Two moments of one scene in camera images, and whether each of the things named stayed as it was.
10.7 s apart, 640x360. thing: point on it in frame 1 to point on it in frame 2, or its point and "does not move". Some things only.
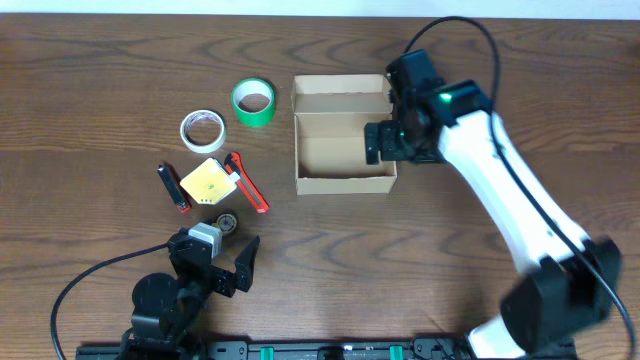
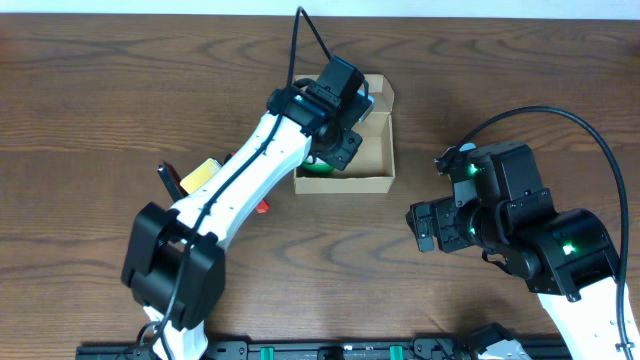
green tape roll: [254, 101] to [310, 169]
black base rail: [317, 349] does not move
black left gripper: [220, 282] to [342, 151]
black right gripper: [382, 142] to [447, 226]
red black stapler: [175, 186] does not move
